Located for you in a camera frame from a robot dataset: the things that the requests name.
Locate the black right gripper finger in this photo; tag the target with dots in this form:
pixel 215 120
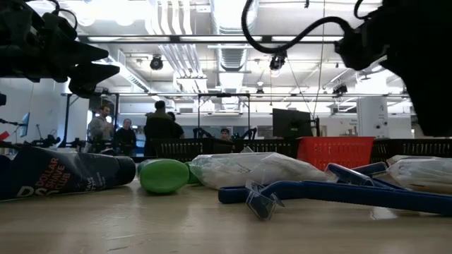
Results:
pixel 434 102

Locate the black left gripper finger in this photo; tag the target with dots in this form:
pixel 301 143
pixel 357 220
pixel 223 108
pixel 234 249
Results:
pixel 90 53
pixel 92 79

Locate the clear vanity pack bag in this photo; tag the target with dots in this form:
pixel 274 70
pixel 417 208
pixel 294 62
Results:
pixel 420 173
pixel 240 169

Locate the dark blue shave cream tube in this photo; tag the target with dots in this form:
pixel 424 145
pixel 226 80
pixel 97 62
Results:
pixel 63 173

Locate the green shampoo bottle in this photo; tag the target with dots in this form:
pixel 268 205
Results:
pixel 164 176
pixel 193 174

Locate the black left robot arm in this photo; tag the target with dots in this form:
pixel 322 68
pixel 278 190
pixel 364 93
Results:
pixel 8 35

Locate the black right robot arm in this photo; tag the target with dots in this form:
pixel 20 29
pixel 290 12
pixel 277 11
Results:
pixel 423 10

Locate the black background robot arm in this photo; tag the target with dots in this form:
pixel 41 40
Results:
pixel 201 133
pixel 250 133
pixel 42 141

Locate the person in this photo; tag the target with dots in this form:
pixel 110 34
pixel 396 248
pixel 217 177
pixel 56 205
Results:
pixel 125 137
pixel 225 134
pixel 159 130
pixel 179 128
pixel 100 128

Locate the white round pillar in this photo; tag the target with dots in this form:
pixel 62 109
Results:
pixel 372 116

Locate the black ceiling spotlight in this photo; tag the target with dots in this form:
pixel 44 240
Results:
pixel 340 89
pixel 277 63
pixel 156 63

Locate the small background monitor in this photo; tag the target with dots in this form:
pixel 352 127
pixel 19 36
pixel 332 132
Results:
pixel 24 124

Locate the black crossbar with light strips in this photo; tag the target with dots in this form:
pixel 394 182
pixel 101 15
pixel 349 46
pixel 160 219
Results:
pixel 176 39

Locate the red slotted plastic basket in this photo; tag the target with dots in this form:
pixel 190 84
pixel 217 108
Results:
pixel 335 151

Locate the black computer monitor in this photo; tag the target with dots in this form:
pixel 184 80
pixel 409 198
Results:
pixel 291 123

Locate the black background rig frame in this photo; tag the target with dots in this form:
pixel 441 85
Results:
pixel 66 120

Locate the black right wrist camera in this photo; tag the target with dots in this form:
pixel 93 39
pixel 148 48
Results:
pixel 363 46

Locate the black metal stand frame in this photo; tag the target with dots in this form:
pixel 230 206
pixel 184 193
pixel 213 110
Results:
pixel 224 95

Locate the silver ventilation duct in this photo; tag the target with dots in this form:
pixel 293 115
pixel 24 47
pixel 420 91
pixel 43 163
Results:
pixel 233 31

